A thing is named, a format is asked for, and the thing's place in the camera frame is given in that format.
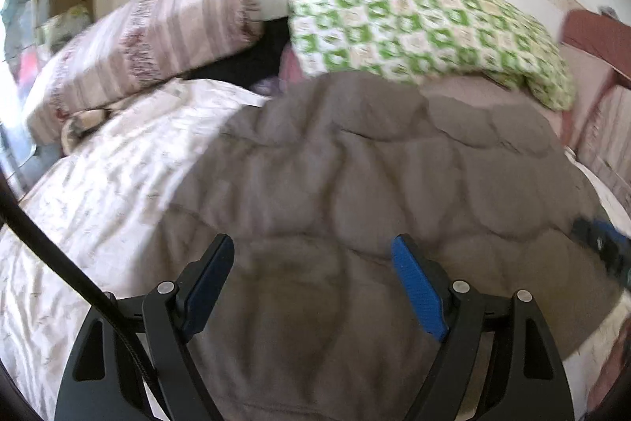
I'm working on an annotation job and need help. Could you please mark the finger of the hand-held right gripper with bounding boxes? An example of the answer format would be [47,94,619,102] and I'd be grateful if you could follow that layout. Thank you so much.
[571,216,631,254]

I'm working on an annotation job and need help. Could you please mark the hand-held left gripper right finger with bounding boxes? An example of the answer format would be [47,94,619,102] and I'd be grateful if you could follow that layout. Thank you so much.
[390,234,577,421]

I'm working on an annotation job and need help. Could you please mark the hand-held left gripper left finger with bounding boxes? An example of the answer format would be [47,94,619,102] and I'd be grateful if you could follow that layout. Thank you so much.
[53,234,235,421]

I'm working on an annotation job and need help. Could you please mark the brown hooded puffer jacket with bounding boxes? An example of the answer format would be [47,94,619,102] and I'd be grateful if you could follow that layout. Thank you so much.
[148,71,623,421]

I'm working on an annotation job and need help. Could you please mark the striped pink cushion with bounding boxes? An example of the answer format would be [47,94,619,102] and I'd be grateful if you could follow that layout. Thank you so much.
[574,83,631,200]

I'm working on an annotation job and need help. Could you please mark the white floral quilt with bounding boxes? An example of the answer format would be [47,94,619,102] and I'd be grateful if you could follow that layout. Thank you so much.
[0,78,277,421]

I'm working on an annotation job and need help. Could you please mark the reddish brown headboard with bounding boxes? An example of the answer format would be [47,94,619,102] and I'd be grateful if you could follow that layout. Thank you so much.
[561,8,631,81]

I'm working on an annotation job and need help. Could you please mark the beige patterned cloth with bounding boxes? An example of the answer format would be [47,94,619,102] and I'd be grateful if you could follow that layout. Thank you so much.
[60,103,134,153]

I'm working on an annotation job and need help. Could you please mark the purple cloth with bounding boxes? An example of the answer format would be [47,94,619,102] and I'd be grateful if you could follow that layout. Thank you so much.
[251,76,284,99]

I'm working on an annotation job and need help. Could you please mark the dark cloth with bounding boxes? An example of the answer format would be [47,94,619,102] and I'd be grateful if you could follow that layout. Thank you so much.
[182,17,294,89]

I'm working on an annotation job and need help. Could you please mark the pink striped pillow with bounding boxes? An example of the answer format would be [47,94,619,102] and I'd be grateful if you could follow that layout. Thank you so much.
[24,0,264,144]

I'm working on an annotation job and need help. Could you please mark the green patterned pillow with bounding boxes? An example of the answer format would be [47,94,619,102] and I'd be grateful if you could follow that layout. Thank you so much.
[286,0,577,112]

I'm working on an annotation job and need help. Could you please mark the black cable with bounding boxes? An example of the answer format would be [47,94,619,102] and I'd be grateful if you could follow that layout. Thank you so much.
[0,181,161,421]

